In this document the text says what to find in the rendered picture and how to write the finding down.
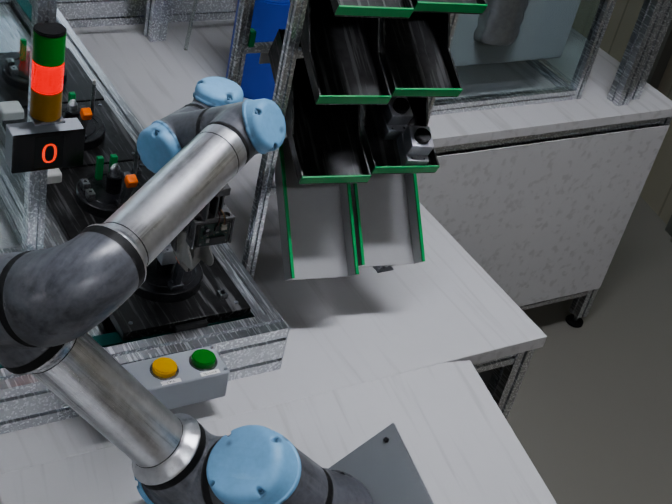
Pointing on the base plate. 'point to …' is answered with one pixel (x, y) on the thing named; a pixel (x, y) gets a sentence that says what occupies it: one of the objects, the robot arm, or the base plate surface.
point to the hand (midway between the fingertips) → (187, 261)
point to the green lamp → (48, 50)
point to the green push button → (203, 359)
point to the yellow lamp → (45, 106)
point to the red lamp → (47, 79)
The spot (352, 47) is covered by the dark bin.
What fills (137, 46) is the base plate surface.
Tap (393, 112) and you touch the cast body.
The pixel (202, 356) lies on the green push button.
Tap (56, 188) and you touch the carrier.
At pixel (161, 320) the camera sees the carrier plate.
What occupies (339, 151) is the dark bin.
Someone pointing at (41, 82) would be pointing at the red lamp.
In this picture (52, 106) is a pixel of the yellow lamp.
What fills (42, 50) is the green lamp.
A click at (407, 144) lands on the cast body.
